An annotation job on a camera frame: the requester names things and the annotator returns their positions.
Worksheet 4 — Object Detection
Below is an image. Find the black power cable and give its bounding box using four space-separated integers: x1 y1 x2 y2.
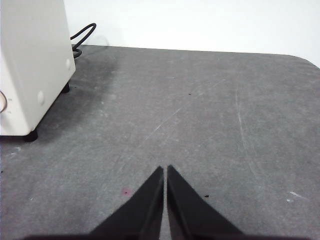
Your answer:
69 22 97 60

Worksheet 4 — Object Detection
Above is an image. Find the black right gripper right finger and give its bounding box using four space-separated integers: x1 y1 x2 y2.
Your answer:
166 164 247 240

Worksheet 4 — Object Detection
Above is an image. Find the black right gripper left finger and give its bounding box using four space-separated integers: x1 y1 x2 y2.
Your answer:
88 165 165 240

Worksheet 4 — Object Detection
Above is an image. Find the beige oven knob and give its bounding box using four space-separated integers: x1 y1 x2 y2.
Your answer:
0 91 7 113

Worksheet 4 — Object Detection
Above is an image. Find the white toaster oven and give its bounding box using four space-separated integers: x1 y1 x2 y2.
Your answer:
0 0 76 143

